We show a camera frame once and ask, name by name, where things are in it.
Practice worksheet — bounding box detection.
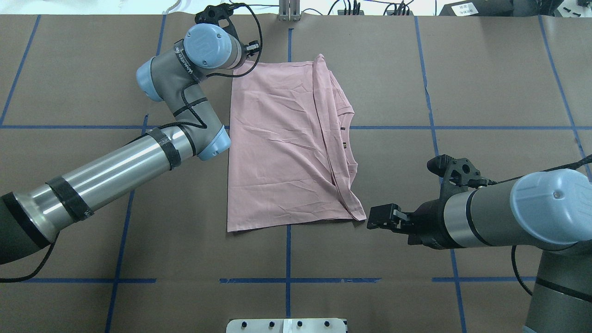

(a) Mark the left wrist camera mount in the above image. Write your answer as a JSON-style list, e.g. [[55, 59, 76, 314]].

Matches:
[[194, 3, 246, 40]]

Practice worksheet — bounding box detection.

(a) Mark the black box with label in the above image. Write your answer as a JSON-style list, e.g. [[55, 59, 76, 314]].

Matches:
[[438, 0, 514, 17]]

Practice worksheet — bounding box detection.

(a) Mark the left black camera cable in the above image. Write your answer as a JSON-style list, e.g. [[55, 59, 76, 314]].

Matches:
[[0, 2, 263, 284]]

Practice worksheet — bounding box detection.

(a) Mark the pink snoopy t-shirt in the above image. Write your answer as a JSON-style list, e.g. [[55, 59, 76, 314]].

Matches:
[[227, 54, 366, 233]]

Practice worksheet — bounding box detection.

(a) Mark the black power strip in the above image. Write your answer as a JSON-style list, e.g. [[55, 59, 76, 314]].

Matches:
[[334, 0, 364, 16]]

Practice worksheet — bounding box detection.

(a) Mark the aluminium frame post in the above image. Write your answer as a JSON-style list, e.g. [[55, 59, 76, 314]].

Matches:
[[277, 0, 302, 22]]

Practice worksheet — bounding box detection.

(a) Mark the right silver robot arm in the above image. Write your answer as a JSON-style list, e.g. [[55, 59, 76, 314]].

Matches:
[[367, 169, 592, 333]]

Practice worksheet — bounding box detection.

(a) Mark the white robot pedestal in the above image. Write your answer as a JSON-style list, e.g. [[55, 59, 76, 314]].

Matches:
[[226, 318, 349, 333]]

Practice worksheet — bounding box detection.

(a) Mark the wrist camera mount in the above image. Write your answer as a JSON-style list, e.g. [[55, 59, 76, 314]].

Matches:
[[194, 3, 246, 40], [426, 154, 496, 202]]

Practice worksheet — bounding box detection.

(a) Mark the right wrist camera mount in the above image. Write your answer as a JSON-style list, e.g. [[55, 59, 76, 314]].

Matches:
[[426, 154, 496, 202]]

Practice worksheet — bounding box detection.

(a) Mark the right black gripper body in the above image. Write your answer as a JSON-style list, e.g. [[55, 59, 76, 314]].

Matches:
[[407, 200, 456, 250]]

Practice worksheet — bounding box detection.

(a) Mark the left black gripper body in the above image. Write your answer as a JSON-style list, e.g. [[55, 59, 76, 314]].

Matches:
[[238, 42, 252, 65]]

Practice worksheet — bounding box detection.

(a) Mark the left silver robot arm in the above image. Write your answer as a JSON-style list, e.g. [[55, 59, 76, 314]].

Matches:
[[0, 23, 263, 264]]

